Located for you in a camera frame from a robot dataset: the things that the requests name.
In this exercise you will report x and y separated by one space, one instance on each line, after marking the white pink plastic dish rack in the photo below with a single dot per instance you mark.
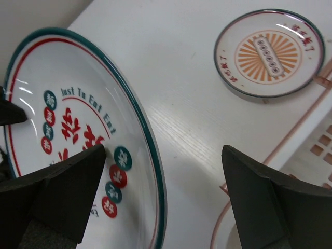
305 152

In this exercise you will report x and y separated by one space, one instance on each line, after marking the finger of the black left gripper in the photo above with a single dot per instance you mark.
10 113

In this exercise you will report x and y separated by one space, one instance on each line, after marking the plate with orange sunburst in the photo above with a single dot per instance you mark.
269 53

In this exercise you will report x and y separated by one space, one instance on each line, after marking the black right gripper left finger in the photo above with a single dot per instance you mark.
50 208

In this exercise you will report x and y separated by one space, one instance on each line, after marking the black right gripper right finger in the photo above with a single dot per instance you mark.
272 209

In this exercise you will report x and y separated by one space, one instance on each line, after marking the plate with red characters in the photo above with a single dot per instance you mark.
75 97

